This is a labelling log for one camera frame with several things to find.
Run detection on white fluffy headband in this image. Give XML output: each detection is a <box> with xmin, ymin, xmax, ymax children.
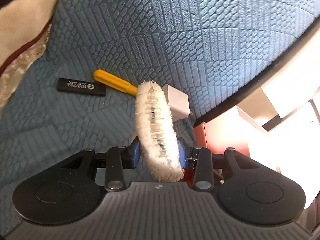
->
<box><xmin>135</xmin><ymin>81</ymin><xmax>184</xmax><ymax>182</ymax></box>

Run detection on white charger plug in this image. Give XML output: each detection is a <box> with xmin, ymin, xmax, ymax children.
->
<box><xmin>162</xmin><ymin>84</ymin><xmax>190</xmax><ymax>121</ymax></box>

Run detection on yellow handled screwdriver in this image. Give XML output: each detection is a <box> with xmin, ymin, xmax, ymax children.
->
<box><xmin>93</xmin><ymin>69</ymin><xmax>137</xmax><ymax>96</ymax></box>

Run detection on black usb stick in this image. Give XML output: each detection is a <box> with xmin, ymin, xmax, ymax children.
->
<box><xmin>56</xmin><ymin>78</ymin><xmax>106</xmax><ymax>96</ymax></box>

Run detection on pink storage box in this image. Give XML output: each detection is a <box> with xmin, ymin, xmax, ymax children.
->
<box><xmin>194</xmin><ymin>104</ymin><xmax>268</xmax><ymax>188</ymax></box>

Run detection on blue textured sofa cover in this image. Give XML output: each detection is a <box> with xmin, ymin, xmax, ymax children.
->
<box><xmin>1</xmin><ymin>0</ymin><xmax>319</xmax><ymax>236</ymax></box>

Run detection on patterned blanket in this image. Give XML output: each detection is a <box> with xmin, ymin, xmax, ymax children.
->
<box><xmin>1</xmin><ymin>0</ymin><xmax>58</xmax><ymax>109</ymax></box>

